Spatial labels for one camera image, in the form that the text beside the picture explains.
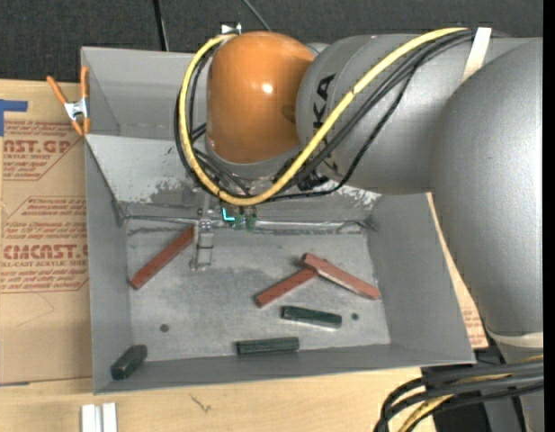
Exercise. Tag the red-brown flat block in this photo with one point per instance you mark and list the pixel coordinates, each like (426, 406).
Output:
(162, 258)
(286, 287)
(342, 277)

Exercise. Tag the grey metal bin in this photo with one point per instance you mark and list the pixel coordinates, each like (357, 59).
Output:
(191, 299)

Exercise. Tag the black cylinder on white bracket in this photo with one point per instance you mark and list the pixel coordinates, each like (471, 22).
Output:
(314, 182)

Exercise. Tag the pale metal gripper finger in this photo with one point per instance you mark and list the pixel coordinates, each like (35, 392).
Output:
(194, 250)
(207, 250)

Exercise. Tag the brown cardboard board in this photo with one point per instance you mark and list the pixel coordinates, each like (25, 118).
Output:
(38, 322)

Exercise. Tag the dark green flat block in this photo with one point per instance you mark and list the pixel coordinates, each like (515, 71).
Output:
(128, 362)
(310, 317)
(267, 345)

